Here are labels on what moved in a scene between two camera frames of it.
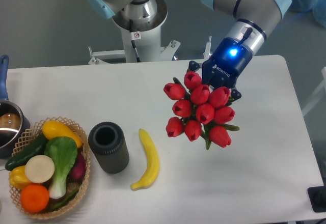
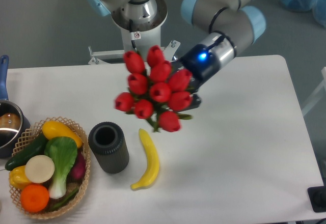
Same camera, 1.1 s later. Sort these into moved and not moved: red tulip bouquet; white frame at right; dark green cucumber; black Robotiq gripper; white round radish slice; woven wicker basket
Moved: black Robotiq gripper; red tulip bouquet
Not moved: dark green cucumber; white frame at right; woven wicker basket; white round radish slice
